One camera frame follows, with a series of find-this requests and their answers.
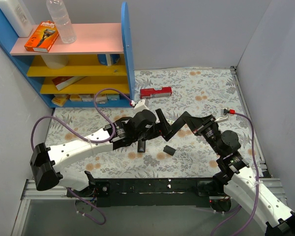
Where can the white red small box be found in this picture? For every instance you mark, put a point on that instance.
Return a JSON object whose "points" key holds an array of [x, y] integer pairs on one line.
{"points": [[101, 99]]}

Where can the orange yellow small box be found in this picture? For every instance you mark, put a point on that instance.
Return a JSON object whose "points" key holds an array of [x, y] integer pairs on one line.
{"points": [[60, 99]]}

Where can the black slim remote control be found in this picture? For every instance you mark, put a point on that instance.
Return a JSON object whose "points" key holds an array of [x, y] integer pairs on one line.
{"points": [[141, 146]]}

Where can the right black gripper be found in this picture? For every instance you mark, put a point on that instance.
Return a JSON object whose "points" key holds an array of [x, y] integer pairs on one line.
{"points": [[203, 125]]}

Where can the clear plastic water bottle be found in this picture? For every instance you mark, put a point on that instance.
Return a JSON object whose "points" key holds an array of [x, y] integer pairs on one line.
{"points": [[60, 17]]}

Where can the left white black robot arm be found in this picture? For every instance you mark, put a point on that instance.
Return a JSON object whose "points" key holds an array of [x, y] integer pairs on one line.
{"points": [[49, 165]]}

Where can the white air conditioner remote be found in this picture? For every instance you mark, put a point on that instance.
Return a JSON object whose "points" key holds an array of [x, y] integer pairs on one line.
{"points": [[170, 122]]}

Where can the yellow white small box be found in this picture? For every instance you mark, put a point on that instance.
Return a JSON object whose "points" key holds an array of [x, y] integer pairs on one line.
{"points": [[75, 98]]}

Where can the white cylinder container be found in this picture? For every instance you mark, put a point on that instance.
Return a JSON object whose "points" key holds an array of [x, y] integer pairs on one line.
{"points": [[55, 61]]}

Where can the blue white small box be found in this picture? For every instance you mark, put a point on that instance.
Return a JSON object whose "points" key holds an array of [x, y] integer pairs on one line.
{"points": [[113, 97]]}

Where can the white plastic bottle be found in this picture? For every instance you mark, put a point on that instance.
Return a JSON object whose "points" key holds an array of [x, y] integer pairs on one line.
{"points": [[17, 16]]}

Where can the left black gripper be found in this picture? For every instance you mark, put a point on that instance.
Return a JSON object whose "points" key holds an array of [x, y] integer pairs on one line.
{"points": [[156, 130]]}

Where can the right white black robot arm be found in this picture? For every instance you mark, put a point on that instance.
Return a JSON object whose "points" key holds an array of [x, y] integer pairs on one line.
{"points": [[239, 180]]}

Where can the black battery cover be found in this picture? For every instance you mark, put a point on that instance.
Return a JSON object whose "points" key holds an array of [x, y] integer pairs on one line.
{"points": [[169, 150]]}

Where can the red rectangular box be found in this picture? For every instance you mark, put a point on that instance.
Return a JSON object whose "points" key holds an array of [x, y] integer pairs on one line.
{"points": [[155, 92]]}

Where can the blue multicolour shelf unit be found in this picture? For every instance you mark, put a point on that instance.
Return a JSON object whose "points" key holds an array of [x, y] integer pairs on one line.
{"points": [[92, 39]]}

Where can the red white flat box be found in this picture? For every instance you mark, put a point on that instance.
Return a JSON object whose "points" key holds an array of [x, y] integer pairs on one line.
{"points": [[62, 82]]}

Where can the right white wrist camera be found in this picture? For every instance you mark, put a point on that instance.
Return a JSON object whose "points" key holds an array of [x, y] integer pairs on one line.
{"points": [[224, 116]]}

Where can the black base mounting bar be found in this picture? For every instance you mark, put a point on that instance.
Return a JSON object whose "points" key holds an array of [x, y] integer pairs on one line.
{"points": [[125, 192]]}

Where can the orange razor box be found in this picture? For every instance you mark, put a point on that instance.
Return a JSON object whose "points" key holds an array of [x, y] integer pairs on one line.
{"points": [[43, 38]]}

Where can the floral patterned table mat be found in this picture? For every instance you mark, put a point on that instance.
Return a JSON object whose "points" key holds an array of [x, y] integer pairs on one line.
{"points": [[198, 92]]}

